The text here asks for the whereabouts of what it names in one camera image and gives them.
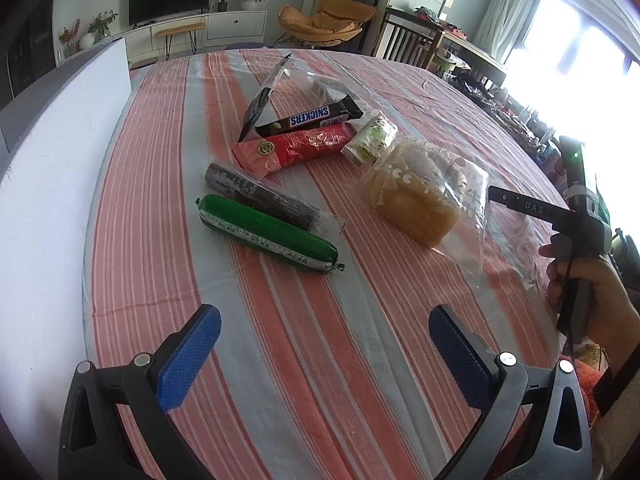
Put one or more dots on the small green white packet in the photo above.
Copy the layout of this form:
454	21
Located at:
372	140

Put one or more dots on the orange lounge chair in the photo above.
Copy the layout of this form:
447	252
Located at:
325	20

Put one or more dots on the dark wooden chair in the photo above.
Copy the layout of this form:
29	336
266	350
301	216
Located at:
405	35

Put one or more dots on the person's right forearm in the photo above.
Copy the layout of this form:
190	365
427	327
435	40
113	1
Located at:
622	360

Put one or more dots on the wooden desk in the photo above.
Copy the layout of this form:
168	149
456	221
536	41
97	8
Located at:
475	52

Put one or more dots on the pile of assorted small things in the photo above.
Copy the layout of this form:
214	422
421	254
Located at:
515	115

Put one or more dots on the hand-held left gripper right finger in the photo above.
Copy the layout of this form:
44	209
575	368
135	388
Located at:
457	355

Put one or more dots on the small potted plant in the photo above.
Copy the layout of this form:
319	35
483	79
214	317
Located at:
222	0

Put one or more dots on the person's right hand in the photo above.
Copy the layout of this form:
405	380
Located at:
600	300

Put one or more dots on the bread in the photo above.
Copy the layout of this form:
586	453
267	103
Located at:
415	200

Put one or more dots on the red flowers in vase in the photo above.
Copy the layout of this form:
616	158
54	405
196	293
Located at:
69	35

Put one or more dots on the white board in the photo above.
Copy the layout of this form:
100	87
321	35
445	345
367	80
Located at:
50	185

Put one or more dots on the pile of colourful clothes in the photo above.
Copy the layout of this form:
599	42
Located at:
437	17

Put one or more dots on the white curtain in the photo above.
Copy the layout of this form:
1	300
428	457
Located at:
505	5

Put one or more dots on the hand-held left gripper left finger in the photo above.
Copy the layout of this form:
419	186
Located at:
190	355

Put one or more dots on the dark cabinet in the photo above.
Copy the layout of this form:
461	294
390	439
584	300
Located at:
27	55

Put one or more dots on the dark brown sausage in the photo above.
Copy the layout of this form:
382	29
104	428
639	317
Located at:
250	192

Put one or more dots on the bright window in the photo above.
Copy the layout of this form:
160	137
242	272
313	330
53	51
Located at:
580	60

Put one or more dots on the white television cabinet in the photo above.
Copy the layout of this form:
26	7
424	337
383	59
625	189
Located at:
235	25

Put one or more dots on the green plant in white vase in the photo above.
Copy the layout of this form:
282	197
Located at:
102	24

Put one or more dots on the striped red grey bedsheet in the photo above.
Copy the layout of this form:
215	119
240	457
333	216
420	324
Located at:
310	360

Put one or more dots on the red snack packet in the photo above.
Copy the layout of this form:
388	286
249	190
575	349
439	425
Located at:
300	147

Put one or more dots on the beige cloth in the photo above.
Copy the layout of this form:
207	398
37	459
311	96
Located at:
617	450

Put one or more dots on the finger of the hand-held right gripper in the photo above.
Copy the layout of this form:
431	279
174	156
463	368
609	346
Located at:
535	207

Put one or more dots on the brown chocolate bar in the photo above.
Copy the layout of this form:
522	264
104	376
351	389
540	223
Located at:
310	117

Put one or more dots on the orange cloth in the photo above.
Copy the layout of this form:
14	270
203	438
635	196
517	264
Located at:
585	390

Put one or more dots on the black and clear packet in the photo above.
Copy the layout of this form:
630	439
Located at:
265	95

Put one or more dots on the wooden stool with metal legs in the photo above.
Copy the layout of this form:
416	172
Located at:
180	30

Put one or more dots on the green sausage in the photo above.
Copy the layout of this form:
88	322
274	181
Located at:
250	225

